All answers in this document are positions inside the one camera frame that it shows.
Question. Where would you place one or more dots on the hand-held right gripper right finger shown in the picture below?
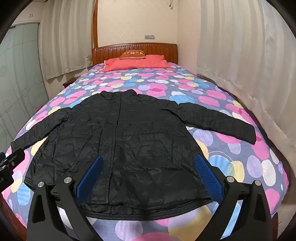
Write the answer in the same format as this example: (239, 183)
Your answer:
(208, 176)

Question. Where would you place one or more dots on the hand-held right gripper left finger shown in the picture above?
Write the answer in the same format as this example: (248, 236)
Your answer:
(90, 176)

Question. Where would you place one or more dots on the black puffer jacket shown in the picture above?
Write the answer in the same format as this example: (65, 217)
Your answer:
(129, 139)

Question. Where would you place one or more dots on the frosted glass sliding door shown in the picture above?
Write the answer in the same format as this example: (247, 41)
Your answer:
(20, 76)

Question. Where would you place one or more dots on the wooden nightstand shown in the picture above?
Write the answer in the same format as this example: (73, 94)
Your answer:
(69, 82)

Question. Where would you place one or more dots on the dotted colourful bed sheet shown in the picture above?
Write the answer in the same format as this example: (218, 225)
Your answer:
(148, 80)

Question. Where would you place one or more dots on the red folded blanket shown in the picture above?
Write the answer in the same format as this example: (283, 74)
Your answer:
(138, 63)

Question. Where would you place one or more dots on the cream curtain along bed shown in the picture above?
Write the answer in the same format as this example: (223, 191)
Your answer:
(242, 58)

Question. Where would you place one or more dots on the wooden bed headboard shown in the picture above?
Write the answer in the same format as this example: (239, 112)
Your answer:
(108, 52)

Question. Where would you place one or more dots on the orange cushion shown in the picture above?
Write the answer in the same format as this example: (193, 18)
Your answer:
(132, 55)

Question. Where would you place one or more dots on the cream curtain beside glass door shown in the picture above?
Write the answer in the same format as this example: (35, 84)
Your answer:
(67, 39)

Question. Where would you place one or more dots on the wall switch plate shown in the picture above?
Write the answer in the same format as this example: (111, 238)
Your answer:
(149, 36)

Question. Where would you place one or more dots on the wooden post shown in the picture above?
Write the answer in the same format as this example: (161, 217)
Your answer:
(95, 23)

